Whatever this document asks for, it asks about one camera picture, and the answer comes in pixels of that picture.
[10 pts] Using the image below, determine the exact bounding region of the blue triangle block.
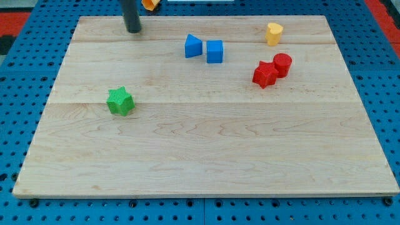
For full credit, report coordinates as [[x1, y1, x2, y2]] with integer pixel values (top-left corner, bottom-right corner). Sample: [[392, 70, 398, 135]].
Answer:
[[184, 34, 203, 58]]

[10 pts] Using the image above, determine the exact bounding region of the red star block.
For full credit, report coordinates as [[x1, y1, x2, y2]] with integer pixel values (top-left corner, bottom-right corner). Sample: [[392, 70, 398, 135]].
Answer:
[[252, 61, 279, 89]]

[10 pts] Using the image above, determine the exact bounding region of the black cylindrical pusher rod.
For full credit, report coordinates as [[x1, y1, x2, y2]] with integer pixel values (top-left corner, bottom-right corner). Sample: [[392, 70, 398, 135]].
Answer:
[[119, 0, 141, 33]]

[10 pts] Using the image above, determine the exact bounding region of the red cylinder block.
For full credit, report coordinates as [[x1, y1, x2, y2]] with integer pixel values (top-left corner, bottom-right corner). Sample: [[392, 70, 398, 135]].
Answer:
[[273, 53, 293, 78]]

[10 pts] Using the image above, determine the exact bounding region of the orange block at top edge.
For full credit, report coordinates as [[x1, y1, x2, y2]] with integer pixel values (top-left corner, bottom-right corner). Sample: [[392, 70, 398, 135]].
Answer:
[[141, 0, 161, 11]]

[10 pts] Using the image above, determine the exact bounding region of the blue cube block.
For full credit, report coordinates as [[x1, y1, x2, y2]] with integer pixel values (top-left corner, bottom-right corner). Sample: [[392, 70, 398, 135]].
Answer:
[[206, 40, 224, 64]]

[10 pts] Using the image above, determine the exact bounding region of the wooden board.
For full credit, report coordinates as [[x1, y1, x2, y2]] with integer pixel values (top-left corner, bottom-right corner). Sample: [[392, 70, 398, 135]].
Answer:
[[12, 16, 399, 199]]

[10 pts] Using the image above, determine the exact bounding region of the green star block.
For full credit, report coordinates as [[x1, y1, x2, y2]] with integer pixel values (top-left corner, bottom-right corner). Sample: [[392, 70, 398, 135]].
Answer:
[[106, 86, 135, 116]]

